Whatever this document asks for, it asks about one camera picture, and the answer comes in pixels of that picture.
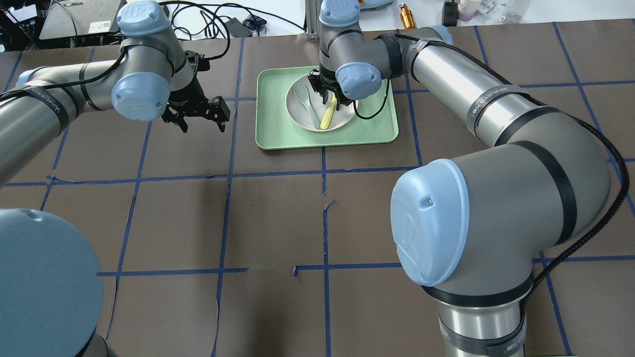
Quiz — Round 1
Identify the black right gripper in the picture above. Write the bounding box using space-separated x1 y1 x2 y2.
308 69 354 107

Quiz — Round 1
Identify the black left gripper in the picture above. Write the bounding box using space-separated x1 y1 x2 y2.
161 50 231 133

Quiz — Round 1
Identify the yellow plastic fork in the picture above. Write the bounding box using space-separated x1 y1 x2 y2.
319 95 337 130

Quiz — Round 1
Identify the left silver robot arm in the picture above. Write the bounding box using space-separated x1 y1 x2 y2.
0 0 230 357

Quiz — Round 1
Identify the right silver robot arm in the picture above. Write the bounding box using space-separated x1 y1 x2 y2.
309 0 629 357

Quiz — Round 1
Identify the green plastic spoon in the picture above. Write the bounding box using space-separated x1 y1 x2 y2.
293 83 320 129

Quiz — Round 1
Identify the green plastic tray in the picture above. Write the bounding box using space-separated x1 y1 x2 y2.
255 67 399 151

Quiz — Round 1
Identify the black power brick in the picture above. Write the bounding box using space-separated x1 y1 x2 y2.
225 17 253 38

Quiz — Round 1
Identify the black power adapter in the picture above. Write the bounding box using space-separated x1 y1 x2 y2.
442 0 459 27

